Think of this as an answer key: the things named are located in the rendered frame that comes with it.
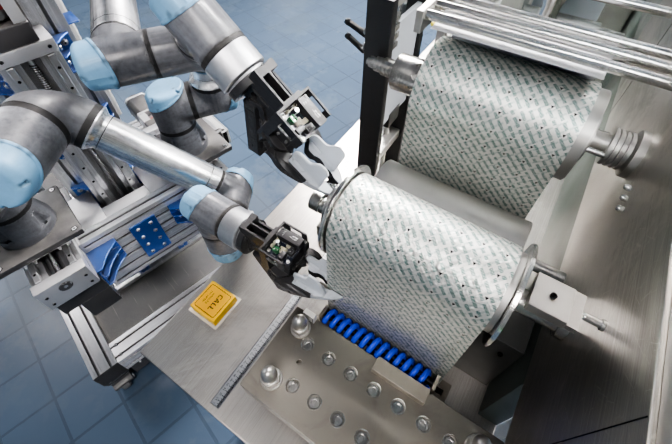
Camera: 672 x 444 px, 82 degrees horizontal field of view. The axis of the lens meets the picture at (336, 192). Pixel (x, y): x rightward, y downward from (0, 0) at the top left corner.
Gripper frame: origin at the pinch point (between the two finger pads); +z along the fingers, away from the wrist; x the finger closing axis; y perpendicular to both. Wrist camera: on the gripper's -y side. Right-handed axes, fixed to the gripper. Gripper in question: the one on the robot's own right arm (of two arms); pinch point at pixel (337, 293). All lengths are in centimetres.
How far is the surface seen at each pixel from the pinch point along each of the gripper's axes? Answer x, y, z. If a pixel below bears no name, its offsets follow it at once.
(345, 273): -0.3, 9.5, 1.6
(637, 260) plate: 7.5, 30.0, 30.1
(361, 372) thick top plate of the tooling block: -7.4, -5.9, 9.6
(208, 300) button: -10.5, -16.5, -26.7
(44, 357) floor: -51, -109, -116
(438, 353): -0.2, 1.4, 18.8
